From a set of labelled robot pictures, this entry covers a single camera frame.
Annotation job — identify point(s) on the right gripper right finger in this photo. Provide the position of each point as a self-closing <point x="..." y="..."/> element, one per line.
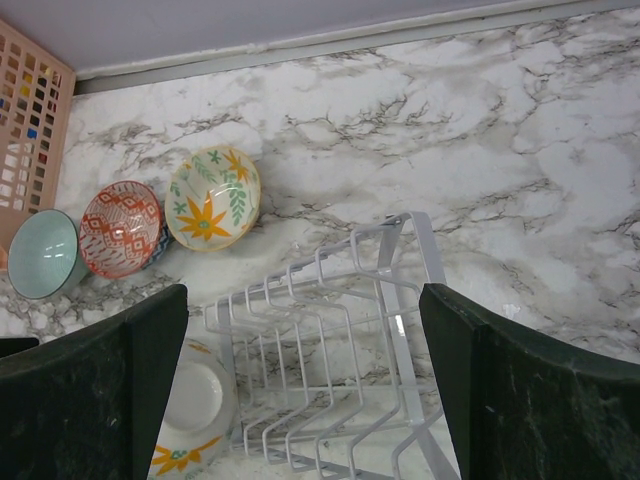
<point x="520" y="404"/>

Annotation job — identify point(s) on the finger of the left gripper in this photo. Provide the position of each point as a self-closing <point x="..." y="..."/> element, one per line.
<point x="13" y="345"/>

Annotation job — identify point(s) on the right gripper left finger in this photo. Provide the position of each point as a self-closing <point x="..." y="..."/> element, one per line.
<point x="89" y="405"/>

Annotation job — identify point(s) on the yellow flower bowl front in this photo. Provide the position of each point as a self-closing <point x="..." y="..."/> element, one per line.
<point x="199" y="417"/>

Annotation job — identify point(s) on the yellow flower bowl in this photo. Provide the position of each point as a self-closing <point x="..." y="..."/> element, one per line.
<point x="213" y="199"/>
<point x="199" y="417"/>

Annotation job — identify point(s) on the yellow flower bowl back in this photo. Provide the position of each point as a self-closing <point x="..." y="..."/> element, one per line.
<point x="213" y="199"/>

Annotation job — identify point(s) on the light teal bowl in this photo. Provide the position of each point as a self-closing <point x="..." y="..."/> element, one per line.
<point x="44" y="256"/>

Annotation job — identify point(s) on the red patterned bowl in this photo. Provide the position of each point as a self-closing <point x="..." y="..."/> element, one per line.
<point x="123" y="230"/>

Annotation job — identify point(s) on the orange plastic file organizer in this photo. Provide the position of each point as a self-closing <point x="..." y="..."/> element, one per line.
<point x="36" y="95"/>

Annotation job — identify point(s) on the white wire dish rack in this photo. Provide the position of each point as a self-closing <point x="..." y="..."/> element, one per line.
<point x="331" y="363"/>

